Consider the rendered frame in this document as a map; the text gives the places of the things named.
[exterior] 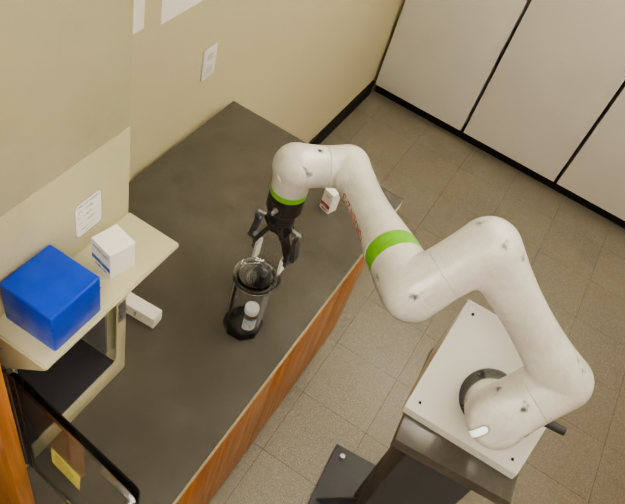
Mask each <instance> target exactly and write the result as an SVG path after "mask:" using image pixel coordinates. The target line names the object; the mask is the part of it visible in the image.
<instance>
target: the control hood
mask: <svg viewBox="0 0 625 504"><path fill-rule="evenodd" d="M116 224H117V225H118V226H119V227H120V228H121V229H122V230H123V231H124V232H125V233H126V234H127V235H129V236H130V237H131V238H132V239H133V240H134V241H135V242H136V245H135V265H133V266H132V267H130V268H128V269H126V270H125V271H123V272H121V273H120V274H118V275H116V276H114V277H113V278H111V279H110V278H109V277H108V276H107V275H106V274H105V273H104V272H103V271H102V270H101V269H100V268H99V267H98V266H97V265H96V264H95V263H94V262H93V261H92V245H91V243H90V244H89V245H88V246H87V247H86V248H84V249H83V250H82V251H81V252H79V253H78V254H77V255H76V256H75V257H73V258H72V259H73V260H75V261H76V262H78V263H79V264H81V265H82V266H84V267H85V268H87V269H88V270H90V271H91V272H93V273H94V274H96V275H97V276H99V277H100V287H101V289H100V305H101V310H100V311H99V312H98V313H97V314H96V315H95V316H94V317H93V318H92V319H91V320H90V321H88V322H87V323H86V324H85V325H84V326H83V327H82V328H81V329H80V330H79V331H78V332H77V333H75V334H74V335H73V336H72V337H71V338H70V339H69V340H68V341H67V342H66V343H65V344H64V345H62V346H61V347H60V348H59V349H58V350H57V351H53V350H52V349H50V348H49V347H48V346H46V345H45V344H43V343H42V342H40V341H39V340H38V339H36V338H35V337H33V336H32V335H30V334H29V333H28V332H26V331H25V330H23V329H22V328H20V327H19V326H18V325H16V324H15V323H13V322H12V321H10V320H9V319H8V318H7V317H6V314H4V315H3V316H2V317H0V364H1V365H3V366H4V367H6V368H13V369H26V370H38V371H47V370H48V369H49V368H50V367H51V366H52V365H53V364H54V363H55V362H56V361H57V360H58V359H59V358H61V357H62V356H63V355H64V354H65V353H66V352H67V351H68V350H69V349H70V348H71V347H72V346H73V345H74V344H75V343H77V342H78V341H79V340H80V339H81V338H82V337H83V336H84V335H85V334H86V333H87V332H88V331H89V330H90V329H91V328H93V327H94V326H95V325H96V324H97V323H98V322H99V321H100V320H101V319H102V318H103V317H104V316H105V315H106V314H107V313H109V312H110V311H111V310H112V309H113V308H114V307H115V306H116V305H117V304H118V303H119V302H120V301H121V300H122V299H123V298H125V297H126V296H127V295H128V294H129V293H130V292H131V291H132V290H133V289H134V288H135V287H136V286H137V285H138V284H139V283H141V282H142V281H143V280H144V279H145V278H146V277H147V276H148V275H149V274H150V273H151V272H152V271H153V270H154V269H155V268H157V267H158V266H159V265H160V264H161V263H162V262H163V261H164V260H165V259H166V258H167V257H168V256H169V255H170V254H171V253H173V252H174V251H175V250H176V249H177V248H178V247H179V245H178V243H177V242H175V241H174V240H172V239H171V238H169V237H167V236H166V235H164V234H163V233H161V232H160V231H158V230H156V229H155V228H153V227H152V226H150V225H149V224H147V223H145V222H144V221H142V220H141V219H139V218H138V217H136V216H134V215H133V214H131V213H127V214H126V215H125V216H123V217H122V218H121V219H120V220H118V221H117V222H116V223H115V224H114V225H116ZM114 225H112V226H114ZM112 226H111V227H112Z"/></svg>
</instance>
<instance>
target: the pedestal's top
mask: <svg viewBox="0 0 625 504"><path fill-rule="evenodd" d="M390 445H391V446H392V447H394V448H396V449H398V450H400V451H401V452H403V453H405V454H407V455H409V456H411V457H412V458H414V459H416V460H418V461H420V462H421V463H423V464H425V465H427V466H429V467H430V468H432V469H434V470H436V471H438V472H439V473H441V474H443V475H445V476H447V477H448V478H450V479H452V480H454V481H456V482H458V483H459V484H461V485H463V486H465V487H467V488H468V489H470V490H472V491H474V492H476V493H477V494H479V495H481V496H483V497H485V498H486V499H488V500H490V501H492V502H494V503H495V504H510V503H511V501H512V498H513V494H514V490H515V486H516V482H517V478H518V474H519V472H518V474H517V475H516V476H515V477H514V478H513V479H510V478H509V477H507V476H506V475H504V474H502V473H501V472H499V471H498V470H496V469H494V468H493V467H491V466H489V465H488V464H486V463H485V462H483V461H481V460H480V459H478V458H476V457H475V456H473V455H472V454H470V453H468V452H467V451H465V450H464V449H462V448H460V447H459V446H457V445H455V444H454V443H452V442H451V441H449V440H447V439H446V438H444V437H443V436H441V435H439V434H438V433H436V432H434V431H433V430H431V429H430V428H428V427H426V426H425V425H423V424H421V423H420V422H418V421H417V420H415V419H413V418H412V417H410V416H409V415H407V414H405V413H403V415H402V418H401V420H400V422H399V425H398V427H397V429H396V432H395V434H394V437H393V439H392V441H391V444H390Z"/></svg>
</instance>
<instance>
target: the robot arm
mask: <svg viewBox="0 0 625 504"><path fill-rule="evenodd" d="M272 170H273V174H272V181H271V185H270V189H269V193H268V197H267V200H266V206H267V209H268V210H267V213H266V212H264V209H263V208H260V209H259V210H257V211H256V212H255V219H254V221H253V223H252V225H251V227H250V229H249V231H248V233H247V234H248V236H249V237H252V238H253V242H252V247H253V248H254V250H253V254H252V257H257V256H258V255H259V253H260V249H261V245H262V242H263V237H262V236H263V235H264V234H265V233H267V232H268V231H269V230H270V231H271V232H273V233H275V234H276V235H277V236H279V241H281V247H282V253H283V257H282V258H281V259H280V263H279V266H278V269H277V275H279V274H280V273H281V272H282V271H283V270H284V268H286V267H287V266H288V265H289V262H290V263H292V264H293V263H294V262H295V261H296V260H297V259H298V256H299V248H300V240H301V238H302V236H303V233H302V232H300V233H298V232H296V231H295V230H294V229H295V228H294V223H295V220H296V218H297V217H298V216H299V215H300V214H301V212H302V209H303V206H304V203H305V200H306V197H307V194H308V191H309V189H310V188H335V189H336V190H337V192H338V193H339V196H340V198H341V200H342V202H343V204H344V206H345V207H346V209H347V212H348V214H349V216H350V218H351V220H352V223H353V225H354V228H355V230H356V233H357V236H358V239H359V242H360V246H361V249H362V253H363V257H364V260H365V259H366V262H367V265H368V268H369V271H370V273H371V276H372V279H373V281H374V284H375V286H376V289H377V291H378V293H379V296H380V298H381V300H382V302H383V305H384V307H385V308H386V310H387V311H388V312H389V313H390V314H391V315H392V316H393V317H395V318H396V319H398V320H400V321H403V322H407V323H418V322H422V321H425V320H427V319H429V318H430V317H432V316H433V315H435V314H436V313H438V312H439V311H440V310H442V309H443V308H445V307H446V306H448V305H449V304H451V303H452V302H453V301H455V300H456V299H458V298H460V297H462V296H464V295H466V294H467V293H470V292H472V291H474V290H477V291H480V292H481V293H482V295H483V296H484V297H485V299H486V300H487V301H488V303H489V304H490V306H491V307H492V309H493V310H494V312H495V313H496V315H497V316H498V318H499V319H500V321H501V323H502V324H503V326H504V327H505V329H506V331H507V333H508V334H509V336H510V338H511V340H512V342H513V344H514V346H515V348H516V350H517V352H518V354H519V356H520V358H521V360H522V363H523V365H524V366H523V367H521V368H519V369H517V370H515V371H514V372H512V373H510V374H508V375H507V374H506V373H504V372H502V371H500V370H497V369H492V368H484V369H479V370H477V371H474V372H473V373H471V374H470V375H469V376H467V377H466V379H465V380H464V381H463V383H462V385H461V387H460V391H459V404H460V407H461V410H462V412H463V414H464V415H465V420H466V425H467V429H468V431H469V433H470V435H471V436H472V437H473V439H474V440H475V441H476V442H477V443H479V444H480V445H482V446H484V447H486V448H489V449H493V450H503V449H507V448H510V447H512V446H514V445H515V444H517V443H519V442H520V441H522V440H523V439H524V438H526V437H527V436H529V435H530V434H531V433H533V432H534V431H536V430H538V429H539V428H541V427H543V426H544V427H546V428H548V429H550V430H552V431H554V432H556V433H558V434H560V435H562V436H564V435H565V433H566V431H567V427H565V426H563V425H561V424H558V423H556V422H554V420H556V419H558V418H560V417H562V416H564V415H566V414H568V413H570V412H572V411H574V410H576V409H578V408H579V407H581V406H583V405H584V404H585V403H586V402H587V401H588V400H589V399H590V397H591V395H592V393H593V390H594V375H593V372H592V370H591V368H590V366H589V365H588V364H587V362H586V361H585V360H584V359H583V357H582V356H581V355H580V354H579V352H578V351H577V350H576V349H575V347H574V346H573V344H572V343H571V342H570V341H569V339H568V338H567V336H566V335H565V333H564V332H563V330H562V328H561V327H560V325H559V324H558V322H557V320H556V319H555V317H554V315H553V313H552V311H551V310H550V308H549V306H548V304H547V302H546V300H545V298H544V296H543V294H542V292H541V290H540V287H539V285H538V283H537V281H536V278H535V276H534V273H533V271H532V268H531V266H530V263H529V259H528V257H527V254H526V251H525V248H524V245H523V241H522V238H521V236H520V234H519V232H518V231H517V229H516V228H515V227H514V226H513V225H512V224H511V223H510V222H508V221H507V220H505V219H502V218H500V217H496V216H483V217H479V218H476V219H474V220H472V221H470V222H469V223H467V224H466V225H464V226H463V227H462V228H460V229H459V230H457V231H456V232H454V233H453V234H451V235H450V236H448V237H447V238H445V239H444V240H442V241H440V242H439V243H437V244H435V245H434V246H432V247H430V248H429V249H427V250H425V251H424V250H423V248H422V247H421V245H420V244H419V242H418V241H417V240H416V238H415V237H414V235H413V234H412V233H411V231H410V230H409V229H408V227H407V226H406V225H405V224H404V222H403V221H402V220H401V218H400V217H399V216H398V214H397V213H396V212H395V210H394V209H393V207H392V205H391V204H390V202H389V201H388V199H387V197H386V195H385V194H384V192H383V190H382V188H381V186H380V184H379V182H378V180H377V179H376V176H375V174H374V171H373V169H372V166H371V163H370V160H369V157H368V155H367V154H366V153H365V151H364V150H363V149H361V148H360V147H358V146H356V145H352V144H343V145H316V144H307V143H300V142H292V143H288V144H285V145H284V146H282V147H281V148H280V149H279V150H278V151H277V152H276V154H275V156H274V158H273V162H272ZM263 218H265V221H266V223H267V226H266V227H264V228H263V229H262V230H261V231H260V232H259V233H257V232H256V230H257V228H258V226H259V224H260V222H261V220H262V219H263ZM290 234H292V240H293V241H292V245H291V244H290V238H289V236H290ZM516 371H517V372H516ZM519 376H520V377H519ZM522 381H523V382H522ZM524 384H525V385H524ZM525 386H526V387H525ZM527 389H528V390H527ZM528 391H529V392H528ZM539 409H540V410H539Z"/></svg>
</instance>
